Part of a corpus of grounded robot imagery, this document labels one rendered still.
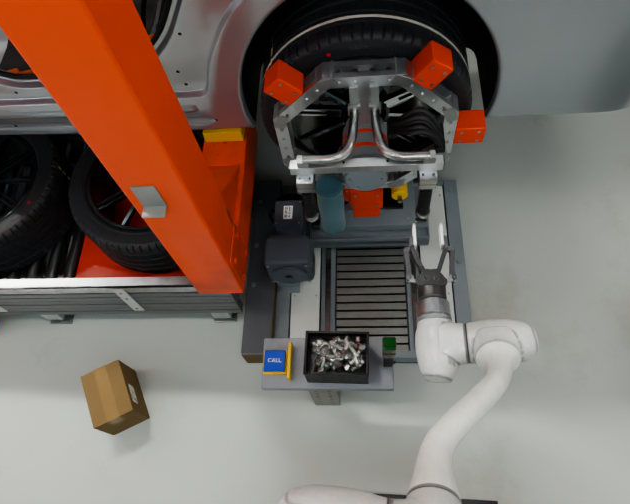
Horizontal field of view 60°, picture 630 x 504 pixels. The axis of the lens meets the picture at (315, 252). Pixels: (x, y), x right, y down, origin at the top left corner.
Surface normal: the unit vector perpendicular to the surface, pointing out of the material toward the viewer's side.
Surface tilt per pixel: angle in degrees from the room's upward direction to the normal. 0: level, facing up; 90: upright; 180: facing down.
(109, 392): 0
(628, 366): 0
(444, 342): 8
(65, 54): 90
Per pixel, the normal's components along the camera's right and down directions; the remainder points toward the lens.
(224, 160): -0.10, -0.45
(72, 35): -0.03, 0.89
